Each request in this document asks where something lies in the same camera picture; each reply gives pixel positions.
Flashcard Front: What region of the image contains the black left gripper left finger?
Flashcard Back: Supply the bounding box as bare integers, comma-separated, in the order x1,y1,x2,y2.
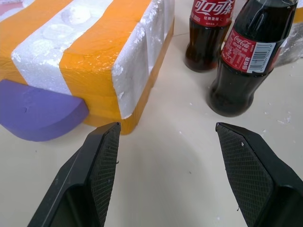
27,122,121,227

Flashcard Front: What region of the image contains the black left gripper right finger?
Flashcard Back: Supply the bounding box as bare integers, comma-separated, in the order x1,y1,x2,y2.
215,122,303,227

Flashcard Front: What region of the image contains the cola bottle with barcode label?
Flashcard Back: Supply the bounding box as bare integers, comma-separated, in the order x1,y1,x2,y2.
206,0,298,118

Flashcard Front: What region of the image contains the white foam box orange tape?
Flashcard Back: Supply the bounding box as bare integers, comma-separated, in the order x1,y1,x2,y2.
0,0,175,136

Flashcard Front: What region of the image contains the cola bottle with Chinese label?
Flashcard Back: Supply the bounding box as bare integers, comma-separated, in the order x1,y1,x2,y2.
184,0,236,73

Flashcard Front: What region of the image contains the purple foam handle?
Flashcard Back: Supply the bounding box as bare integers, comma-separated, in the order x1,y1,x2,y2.
0,79,89,142

